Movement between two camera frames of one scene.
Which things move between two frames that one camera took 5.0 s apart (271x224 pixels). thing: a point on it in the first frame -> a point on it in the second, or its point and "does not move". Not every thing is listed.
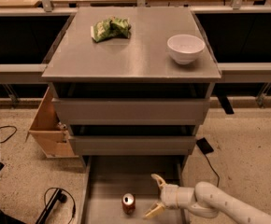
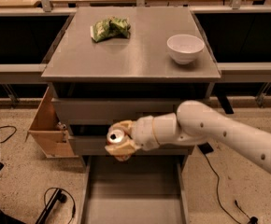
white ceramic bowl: (185, 48) does not move
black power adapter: (205, 146) does not move
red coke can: (129, 203) -> (115, 136)
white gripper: (168, 194) -> (143, 132)
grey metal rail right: (252, 72) does not move
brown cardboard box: (49, 131) does not move
